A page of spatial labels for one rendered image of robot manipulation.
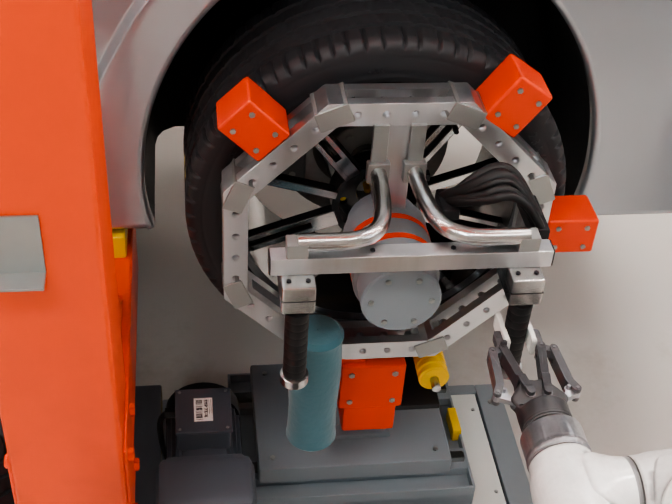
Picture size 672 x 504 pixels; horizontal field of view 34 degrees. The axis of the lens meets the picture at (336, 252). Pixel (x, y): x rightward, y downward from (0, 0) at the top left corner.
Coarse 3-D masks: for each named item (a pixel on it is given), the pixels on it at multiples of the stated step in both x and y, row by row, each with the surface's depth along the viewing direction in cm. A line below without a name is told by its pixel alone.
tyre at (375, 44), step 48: (288, 0) 186; (336, 0) 181; (384, 0) 180; (432, 0) 184; (240, 48) 185; (288, 48) 176; (336, 48) 171; (384, 48) 171; (432, 48) 172; (480, 48) 176; (192, 96) 197; (288, 96) 174; (192, 144) 186; (192, 192) 184; (192, 240) 192
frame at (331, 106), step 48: (336, 96) 168; (384, 96) 172; (432, 96) 173; (480, 96) 174; (288, 144) 170; (528, 144) 183; (240, 192) 174; (240, 240) 181; (240, 288) 187; (480, 288) 200; (384, 336) 201; (432, 336) 200
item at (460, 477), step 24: (240, 384) 255; (240, 408) 246; (456, 432) 243; (456, 456) 237; (336, 480) 234; (360, 480) 235; (384, 480) 236; (408, 480) 236; (432, 480) 236; (456, 480) 237
